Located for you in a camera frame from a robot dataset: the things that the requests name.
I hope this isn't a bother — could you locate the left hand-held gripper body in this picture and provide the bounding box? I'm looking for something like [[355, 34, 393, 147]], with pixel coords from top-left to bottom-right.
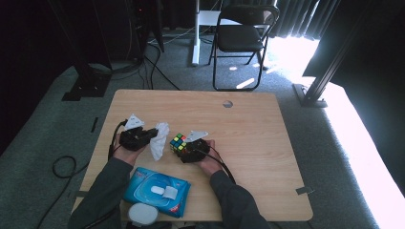
[[118, 113, 151, 152]]

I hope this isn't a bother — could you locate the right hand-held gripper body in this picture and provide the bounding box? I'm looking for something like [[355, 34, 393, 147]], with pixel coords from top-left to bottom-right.
[[179, 130, 211, 164]]

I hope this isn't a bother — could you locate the white wet wipe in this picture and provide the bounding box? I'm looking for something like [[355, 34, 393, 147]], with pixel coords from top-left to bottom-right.
[[149, 121, 171, 162]]

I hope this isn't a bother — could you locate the multicoloured puzzle cube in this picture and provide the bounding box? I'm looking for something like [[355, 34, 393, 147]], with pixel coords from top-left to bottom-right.
[[169, 133, 188, 156]]

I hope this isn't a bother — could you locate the blue wet wipe pack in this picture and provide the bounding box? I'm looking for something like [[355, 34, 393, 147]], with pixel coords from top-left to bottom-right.
[[121, 166, 192, 219]]

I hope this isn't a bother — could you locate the person's right hand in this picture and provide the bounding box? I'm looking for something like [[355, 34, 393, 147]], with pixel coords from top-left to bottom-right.
[[193, 138, 224, 177]]

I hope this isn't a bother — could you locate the person's left hand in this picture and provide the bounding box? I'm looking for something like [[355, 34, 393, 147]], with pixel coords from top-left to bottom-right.
[[112, 133, 145, 167]]

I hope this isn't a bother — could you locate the white round lid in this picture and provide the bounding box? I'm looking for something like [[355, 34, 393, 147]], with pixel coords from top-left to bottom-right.
[[127, 201, 160, 227]]

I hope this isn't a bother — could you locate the black metal stand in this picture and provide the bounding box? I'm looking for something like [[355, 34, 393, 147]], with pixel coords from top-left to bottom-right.
[[291, 0, 371, 109], [47, 0, 113, 102]]

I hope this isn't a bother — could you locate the white desk leg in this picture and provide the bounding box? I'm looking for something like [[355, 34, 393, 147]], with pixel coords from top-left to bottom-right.
[[190, 0, 224, 68]]

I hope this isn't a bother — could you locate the dark equipment rack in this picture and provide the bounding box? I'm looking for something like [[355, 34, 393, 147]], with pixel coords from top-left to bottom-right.
[[125, 0, 165, 63]]

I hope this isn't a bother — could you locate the black folding chair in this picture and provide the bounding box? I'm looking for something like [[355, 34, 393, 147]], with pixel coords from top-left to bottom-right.
[[207, 4, 282, 93]]

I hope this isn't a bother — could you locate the grey pleated curtain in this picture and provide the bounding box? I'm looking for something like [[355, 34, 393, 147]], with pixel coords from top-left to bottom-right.
[[270, 0, 342, 41]]

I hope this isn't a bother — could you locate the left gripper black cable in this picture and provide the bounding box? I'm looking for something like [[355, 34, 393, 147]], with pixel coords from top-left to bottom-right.
[[80, 119, 129, 229]]

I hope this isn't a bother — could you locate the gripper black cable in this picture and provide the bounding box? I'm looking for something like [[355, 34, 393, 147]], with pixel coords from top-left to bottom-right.
[[202, 144, 238, 186], [80, 119, 129, 229]]

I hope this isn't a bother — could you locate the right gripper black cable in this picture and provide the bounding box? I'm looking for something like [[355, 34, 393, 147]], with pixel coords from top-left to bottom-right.
[[202, 144, 238, 186]]

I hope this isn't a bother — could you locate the black looped floor cable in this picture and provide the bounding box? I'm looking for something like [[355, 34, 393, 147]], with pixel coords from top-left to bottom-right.
[[35, 155, 93, 229]]

